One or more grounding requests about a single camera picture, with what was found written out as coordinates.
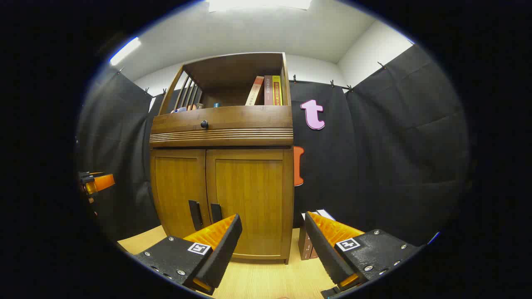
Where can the yellow book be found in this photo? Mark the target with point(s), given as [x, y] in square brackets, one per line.
[277, 90]

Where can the blue and white small item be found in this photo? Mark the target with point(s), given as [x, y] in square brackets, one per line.
[178, 110]

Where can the wooden double-door shoe cabinet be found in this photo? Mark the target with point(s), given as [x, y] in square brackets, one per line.
[232, 70]

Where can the tan leaning book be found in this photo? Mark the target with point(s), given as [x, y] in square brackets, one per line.
[255, 91]

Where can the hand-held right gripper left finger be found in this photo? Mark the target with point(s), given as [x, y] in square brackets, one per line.
[224, 245]

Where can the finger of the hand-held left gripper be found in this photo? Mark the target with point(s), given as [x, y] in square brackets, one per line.
[102, 182]

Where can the ceiling light strip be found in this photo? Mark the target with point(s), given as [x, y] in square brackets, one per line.
[124, 51]

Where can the ceiling light panel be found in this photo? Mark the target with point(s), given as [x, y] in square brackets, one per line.
[257, 4]

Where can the dark red book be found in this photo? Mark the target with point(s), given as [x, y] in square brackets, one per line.
[268, 90]

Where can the wooden cabinet door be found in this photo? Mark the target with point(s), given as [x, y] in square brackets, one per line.
[253, 191]
[178, 187]

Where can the brown and white box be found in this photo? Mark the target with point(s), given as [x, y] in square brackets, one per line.
[305, 247]

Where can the wooden cabinet drawer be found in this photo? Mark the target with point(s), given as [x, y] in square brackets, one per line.
[249, 120]

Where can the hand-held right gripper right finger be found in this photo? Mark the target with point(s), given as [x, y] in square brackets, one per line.
[322, 249]

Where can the black backdrop cloth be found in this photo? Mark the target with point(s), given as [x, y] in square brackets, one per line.
[395, 145]

